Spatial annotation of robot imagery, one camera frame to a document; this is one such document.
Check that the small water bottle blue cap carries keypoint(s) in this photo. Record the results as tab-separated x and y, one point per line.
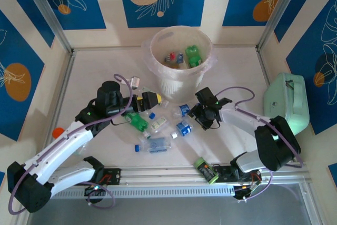
184	109

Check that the frosted bottle matcha label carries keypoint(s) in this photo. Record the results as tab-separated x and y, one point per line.
178	65

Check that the clear bottle red flower label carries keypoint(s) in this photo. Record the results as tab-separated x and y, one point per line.
172	57

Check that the green plastic soda bottle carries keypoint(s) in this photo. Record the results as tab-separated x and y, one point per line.
138	122
194	56

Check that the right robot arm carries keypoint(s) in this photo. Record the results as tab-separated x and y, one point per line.
276	143

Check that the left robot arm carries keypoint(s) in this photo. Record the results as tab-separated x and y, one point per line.
65	140

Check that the white ribbed plastic bin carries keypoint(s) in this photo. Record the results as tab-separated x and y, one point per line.
181	88

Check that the dimpled clear bottle blue label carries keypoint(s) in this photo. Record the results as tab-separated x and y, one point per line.
152	116

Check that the blue label bottle white cap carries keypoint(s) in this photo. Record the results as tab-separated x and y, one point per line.
183	128

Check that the large clear bottle blue print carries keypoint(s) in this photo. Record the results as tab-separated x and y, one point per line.
156	144

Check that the green black drink bottle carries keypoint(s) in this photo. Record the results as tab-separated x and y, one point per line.
206	171

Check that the mint green zipped case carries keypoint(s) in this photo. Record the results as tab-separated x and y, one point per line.
289	96

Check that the small black controller board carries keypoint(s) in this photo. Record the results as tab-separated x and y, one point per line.
245	190
94	190

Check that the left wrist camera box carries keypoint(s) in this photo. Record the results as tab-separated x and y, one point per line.
135	82

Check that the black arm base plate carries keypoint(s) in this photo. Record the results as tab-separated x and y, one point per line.
111	177
223	173

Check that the aluminium front rail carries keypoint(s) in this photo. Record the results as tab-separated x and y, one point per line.
163	175

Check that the aluminium frame post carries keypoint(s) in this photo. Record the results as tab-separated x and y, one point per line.
281	11
48	11

